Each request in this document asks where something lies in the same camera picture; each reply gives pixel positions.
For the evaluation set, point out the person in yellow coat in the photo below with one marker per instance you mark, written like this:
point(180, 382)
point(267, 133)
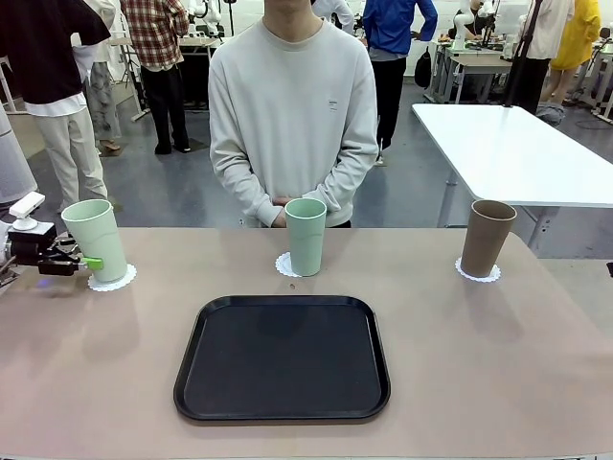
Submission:
point(579, 33)

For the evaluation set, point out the person's left forearm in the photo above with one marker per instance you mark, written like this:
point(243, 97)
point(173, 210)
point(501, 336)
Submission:
point(340, 187)

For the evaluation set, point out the person in cream top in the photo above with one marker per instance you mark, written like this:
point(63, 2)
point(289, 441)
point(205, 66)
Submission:
point(551, 29)

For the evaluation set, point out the light wooden desk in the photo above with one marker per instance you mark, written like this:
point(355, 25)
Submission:
point(196, 42)

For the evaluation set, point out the person in blue jacket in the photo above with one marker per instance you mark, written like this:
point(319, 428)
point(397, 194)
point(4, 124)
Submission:
point(388, 24)

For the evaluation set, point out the black tripod pole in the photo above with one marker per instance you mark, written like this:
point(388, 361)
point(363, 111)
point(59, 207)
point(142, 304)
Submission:
point(525, 52)

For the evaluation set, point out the pale green cup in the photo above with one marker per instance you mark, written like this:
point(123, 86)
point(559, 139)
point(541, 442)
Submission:
point(96, 239)
point(306, 239)

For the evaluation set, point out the person's right hand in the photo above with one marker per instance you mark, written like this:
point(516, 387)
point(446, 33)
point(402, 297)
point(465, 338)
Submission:
point(279, 216)

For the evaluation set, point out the brown cup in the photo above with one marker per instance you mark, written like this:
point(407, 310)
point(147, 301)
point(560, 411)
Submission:
point(486, 239)

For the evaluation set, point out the grey desk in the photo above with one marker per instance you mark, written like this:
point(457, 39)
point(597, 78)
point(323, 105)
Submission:
point(483, 66)

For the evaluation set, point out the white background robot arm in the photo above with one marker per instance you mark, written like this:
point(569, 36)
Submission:
point(211, 12)
point(460, 29)

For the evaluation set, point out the black hanging bag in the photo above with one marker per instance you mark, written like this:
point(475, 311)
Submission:
point(423, 67)

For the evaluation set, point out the person in white shirt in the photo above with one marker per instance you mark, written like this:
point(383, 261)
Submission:
point(342, 12)

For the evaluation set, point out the grey cloth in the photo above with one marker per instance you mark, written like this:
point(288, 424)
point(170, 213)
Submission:
point(551, 115)

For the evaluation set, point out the person in plaid shirt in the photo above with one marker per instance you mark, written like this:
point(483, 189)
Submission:
point(153, 33)

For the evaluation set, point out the person in black top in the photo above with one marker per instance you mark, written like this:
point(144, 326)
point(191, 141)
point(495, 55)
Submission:
point(43, 48)

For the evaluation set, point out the black plastic tray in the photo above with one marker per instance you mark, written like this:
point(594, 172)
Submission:
point(287, 364)

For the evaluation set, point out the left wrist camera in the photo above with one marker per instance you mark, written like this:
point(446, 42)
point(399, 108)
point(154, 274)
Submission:
point(26, 205)

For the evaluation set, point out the person in grey patterned trousers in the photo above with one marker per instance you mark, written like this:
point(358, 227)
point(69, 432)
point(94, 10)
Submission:
point(100, 96)

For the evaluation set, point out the white scalloped paper coaster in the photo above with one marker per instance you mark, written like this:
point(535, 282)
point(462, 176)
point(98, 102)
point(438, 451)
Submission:
point(479, 279)
point(127, 280)
point(282, 266)

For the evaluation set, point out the person in beige sweatshirt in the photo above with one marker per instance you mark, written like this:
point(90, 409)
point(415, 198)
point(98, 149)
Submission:
point(292, 96)

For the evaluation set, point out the person's left hand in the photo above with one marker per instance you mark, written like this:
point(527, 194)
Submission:
point(281, 201)

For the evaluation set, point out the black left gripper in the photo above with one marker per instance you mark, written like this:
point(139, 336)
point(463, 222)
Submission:
point(29, 244)

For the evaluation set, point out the white air purifier tower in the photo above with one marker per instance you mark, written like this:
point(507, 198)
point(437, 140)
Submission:
point(14, 158)

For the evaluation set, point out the person's right forearm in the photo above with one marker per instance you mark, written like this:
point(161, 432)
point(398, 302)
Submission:
point(244, 191)

